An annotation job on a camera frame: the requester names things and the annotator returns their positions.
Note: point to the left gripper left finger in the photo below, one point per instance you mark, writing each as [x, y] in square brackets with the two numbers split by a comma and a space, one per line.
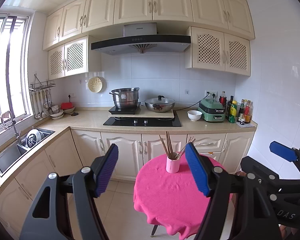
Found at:
[48, 216]

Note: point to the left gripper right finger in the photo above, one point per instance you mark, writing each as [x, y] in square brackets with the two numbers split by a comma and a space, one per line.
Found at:
[218, 185]

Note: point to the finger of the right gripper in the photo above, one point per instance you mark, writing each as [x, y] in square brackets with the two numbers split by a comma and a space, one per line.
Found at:
[291, 155]
[270, 180]

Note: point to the person right hand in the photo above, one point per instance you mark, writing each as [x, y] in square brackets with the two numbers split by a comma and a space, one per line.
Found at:
[287, 232]

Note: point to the soy sauce bottle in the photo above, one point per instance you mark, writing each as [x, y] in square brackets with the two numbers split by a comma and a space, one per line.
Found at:
[241, 112]

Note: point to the green yellow oil bottle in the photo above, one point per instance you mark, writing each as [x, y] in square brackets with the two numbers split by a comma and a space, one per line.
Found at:
[233, 112]

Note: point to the dark glass bottle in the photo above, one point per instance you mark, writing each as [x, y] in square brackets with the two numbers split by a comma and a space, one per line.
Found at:
[228, 106]

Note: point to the steel sink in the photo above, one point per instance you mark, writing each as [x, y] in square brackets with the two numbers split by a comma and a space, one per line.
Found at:
[17, 150]

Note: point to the pink round tablecloth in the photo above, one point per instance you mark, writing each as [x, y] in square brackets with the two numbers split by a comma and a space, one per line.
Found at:
[171, 200]

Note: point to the green electric grill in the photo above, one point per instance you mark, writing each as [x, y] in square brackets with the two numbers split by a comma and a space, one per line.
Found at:
[212, 110]

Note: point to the pink cup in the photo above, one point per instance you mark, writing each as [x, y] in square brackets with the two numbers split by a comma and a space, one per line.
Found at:
[172, 166]

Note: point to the white ceramic bowl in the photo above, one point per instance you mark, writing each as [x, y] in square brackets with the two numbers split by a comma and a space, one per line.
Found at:
[194, 115]

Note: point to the stacked bowls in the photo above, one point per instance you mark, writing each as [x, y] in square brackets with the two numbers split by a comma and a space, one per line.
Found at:
[56, 112]

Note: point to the red box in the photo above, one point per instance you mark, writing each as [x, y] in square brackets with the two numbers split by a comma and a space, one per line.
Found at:
[66, 105]

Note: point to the steel faucet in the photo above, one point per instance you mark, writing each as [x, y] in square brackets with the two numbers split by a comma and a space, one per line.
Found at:
[8, 122]

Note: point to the black gas hob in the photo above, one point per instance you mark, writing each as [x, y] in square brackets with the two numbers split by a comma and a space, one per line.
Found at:
[144, 122]

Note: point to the black induction cooker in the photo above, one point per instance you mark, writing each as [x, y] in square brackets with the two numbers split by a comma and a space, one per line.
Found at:
[130, 110]

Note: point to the steel stock pot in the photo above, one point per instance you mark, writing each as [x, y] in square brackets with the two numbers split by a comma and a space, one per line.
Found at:
[125, 97]

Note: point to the window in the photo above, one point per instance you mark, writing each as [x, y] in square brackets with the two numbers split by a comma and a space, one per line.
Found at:
[13, 42]

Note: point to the steel wok with lid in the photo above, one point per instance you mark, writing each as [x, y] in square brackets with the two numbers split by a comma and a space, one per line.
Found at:
[160, 104]

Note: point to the cream round strainer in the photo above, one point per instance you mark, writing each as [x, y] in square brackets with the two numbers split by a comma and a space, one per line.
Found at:
[96, 84]

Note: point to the upper cabinets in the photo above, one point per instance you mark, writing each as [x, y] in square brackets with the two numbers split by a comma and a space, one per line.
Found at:
[214, 34]

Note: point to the range hood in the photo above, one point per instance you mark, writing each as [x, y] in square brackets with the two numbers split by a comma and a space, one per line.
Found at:
[142, 38]

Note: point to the wall utensil rack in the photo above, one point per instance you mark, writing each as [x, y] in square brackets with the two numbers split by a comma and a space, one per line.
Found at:
[40, 98]

